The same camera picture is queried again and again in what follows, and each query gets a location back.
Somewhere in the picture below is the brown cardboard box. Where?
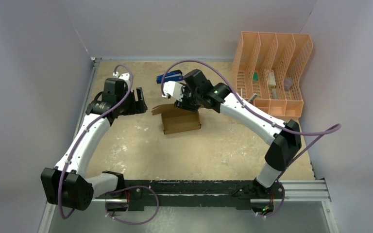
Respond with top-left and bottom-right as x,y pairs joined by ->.
152,104 -> 202,134

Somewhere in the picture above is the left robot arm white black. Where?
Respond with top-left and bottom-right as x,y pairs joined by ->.
41,73 -> 147,211

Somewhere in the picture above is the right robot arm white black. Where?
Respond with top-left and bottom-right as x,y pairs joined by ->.
163,69 -> 302,198

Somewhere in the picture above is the blue black stapler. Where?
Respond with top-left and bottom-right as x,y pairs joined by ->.
156,70 -> 184,84

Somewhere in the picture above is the black white patterned clip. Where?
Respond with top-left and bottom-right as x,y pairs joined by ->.
248,93 -> 258,104

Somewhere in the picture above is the orange plastic file organizer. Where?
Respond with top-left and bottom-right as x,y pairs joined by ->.
232,32 -> 313,119

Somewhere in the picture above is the grey round item in organizer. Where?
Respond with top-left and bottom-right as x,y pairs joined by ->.
283,77 -> 294,91

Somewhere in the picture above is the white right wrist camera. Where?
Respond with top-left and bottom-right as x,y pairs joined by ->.
162,81 -> 184,101

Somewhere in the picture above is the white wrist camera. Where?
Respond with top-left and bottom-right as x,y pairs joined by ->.
162,81 -> 184,101
113,72 -> 131,87

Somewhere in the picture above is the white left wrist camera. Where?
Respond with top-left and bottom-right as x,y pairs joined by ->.
113,72 -> 131,87

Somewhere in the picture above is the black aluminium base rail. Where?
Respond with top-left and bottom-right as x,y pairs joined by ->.
46,179 -> 331,213

